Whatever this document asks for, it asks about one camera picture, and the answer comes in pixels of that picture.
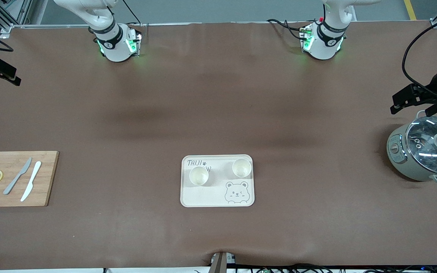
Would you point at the glass pot lid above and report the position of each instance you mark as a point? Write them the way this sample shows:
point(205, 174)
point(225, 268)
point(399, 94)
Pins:
point(431, 151)

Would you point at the grey-green electric cooking pot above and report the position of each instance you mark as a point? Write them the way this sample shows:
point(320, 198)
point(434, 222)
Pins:
point(396, 159)

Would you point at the white IKEA cup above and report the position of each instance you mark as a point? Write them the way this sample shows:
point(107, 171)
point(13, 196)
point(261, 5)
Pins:
point(241, 168)
point(198, 176)

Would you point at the cream bear print tray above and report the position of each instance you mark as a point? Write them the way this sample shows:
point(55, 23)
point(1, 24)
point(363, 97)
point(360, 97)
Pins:
point(211, 195)

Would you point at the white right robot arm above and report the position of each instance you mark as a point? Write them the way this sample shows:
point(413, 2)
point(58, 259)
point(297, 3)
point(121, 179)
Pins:
point(112, 41)

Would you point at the grey plastic knife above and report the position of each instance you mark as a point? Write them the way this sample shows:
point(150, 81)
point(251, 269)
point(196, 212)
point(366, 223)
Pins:
point(15, 179)

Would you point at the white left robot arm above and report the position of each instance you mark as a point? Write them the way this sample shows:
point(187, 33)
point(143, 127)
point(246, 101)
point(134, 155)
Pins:
point(328, 38)

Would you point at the brown table cover mat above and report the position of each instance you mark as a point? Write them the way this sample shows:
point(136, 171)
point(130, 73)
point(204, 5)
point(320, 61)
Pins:
point(218, 94)

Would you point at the white plastic knife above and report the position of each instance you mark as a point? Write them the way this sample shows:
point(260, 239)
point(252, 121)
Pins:
point(32, 180)

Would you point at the bamboo cutting board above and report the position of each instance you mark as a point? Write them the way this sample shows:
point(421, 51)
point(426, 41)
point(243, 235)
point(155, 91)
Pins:
point(47, 178)

